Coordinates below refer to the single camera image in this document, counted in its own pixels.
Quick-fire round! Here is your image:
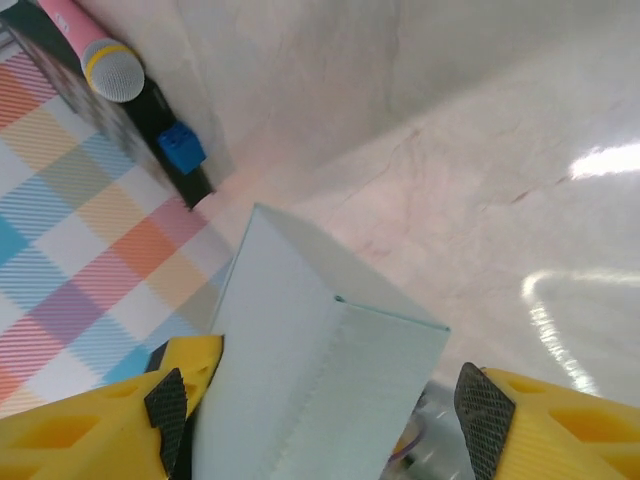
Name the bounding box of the small blue block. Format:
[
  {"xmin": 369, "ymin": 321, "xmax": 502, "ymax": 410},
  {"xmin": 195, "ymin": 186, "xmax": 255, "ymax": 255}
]
[{"xmin": 157, "ymin": 121, "xmax": 208, "ymax": 176}]

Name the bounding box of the black grey checkerboard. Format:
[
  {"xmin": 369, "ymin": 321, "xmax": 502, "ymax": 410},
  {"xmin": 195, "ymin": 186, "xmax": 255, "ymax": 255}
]
[{"xmin": 0, "ymin": 0, "xmax": 217, "ymax": 214}]

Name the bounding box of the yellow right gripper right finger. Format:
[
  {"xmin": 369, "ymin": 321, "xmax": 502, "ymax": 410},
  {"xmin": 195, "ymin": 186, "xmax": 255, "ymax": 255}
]
[{"xmin": 453, "ymin": 362, "xmax": 640, "ymax": 480}]

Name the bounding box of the mint green paper box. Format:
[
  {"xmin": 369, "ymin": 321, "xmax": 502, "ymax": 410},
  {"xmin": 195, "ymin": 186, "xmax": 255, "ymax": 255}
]
[{"xmin": 189, "ymin": 202, "xmax": 451, "ymax": 480}]

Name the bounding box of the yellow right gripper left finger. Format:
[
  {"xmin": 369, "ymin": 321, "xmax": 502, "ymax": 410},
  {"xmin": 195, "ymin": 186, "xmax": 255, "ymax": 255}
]
[{"xmin": 0, "ymin": 367, "xmax": 189, "ymax": 480}]

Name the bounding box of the pink toy microphone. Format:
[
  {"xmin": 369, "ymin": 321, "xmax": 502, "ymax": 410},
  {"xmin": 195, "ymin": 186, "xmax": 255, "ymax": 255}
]
[{"xmin": 35, "ymin": 0, "xmax": 147, "ymax": 105}]

